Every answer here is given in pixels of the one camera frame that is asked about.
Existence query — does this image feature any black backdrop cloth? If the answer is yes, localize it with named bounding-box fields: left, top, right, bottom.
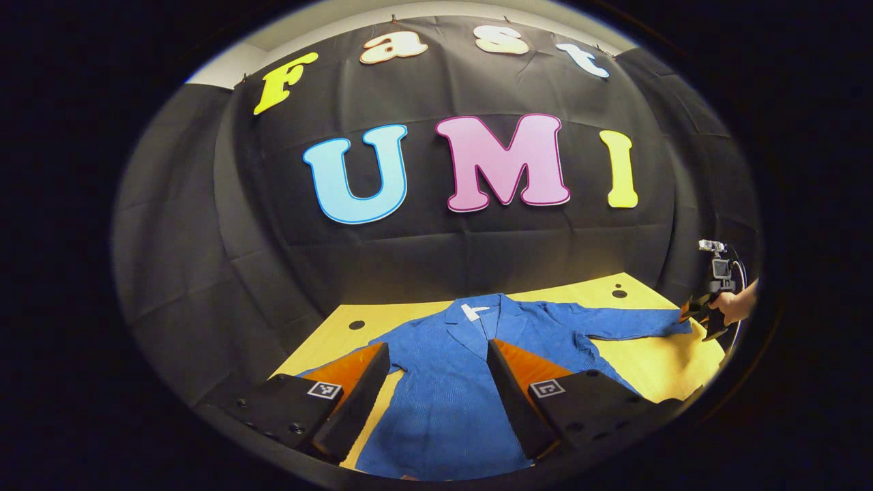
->
left=113, top=15, right=761, bottom=410

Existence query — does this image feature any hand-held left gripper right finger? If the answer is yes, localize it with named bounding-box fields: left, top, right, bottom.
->
left=486, top=338, right=683, bottom=462

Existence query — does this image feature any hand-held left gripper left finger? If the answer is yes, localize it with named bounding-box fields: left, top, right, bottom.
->
left=198, top=341, right=391, bottom=466

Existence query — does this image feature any blue corduroy jacket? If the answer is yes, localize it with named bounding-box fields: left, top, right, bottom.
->
left=297, top=293, right=693, bottom=481

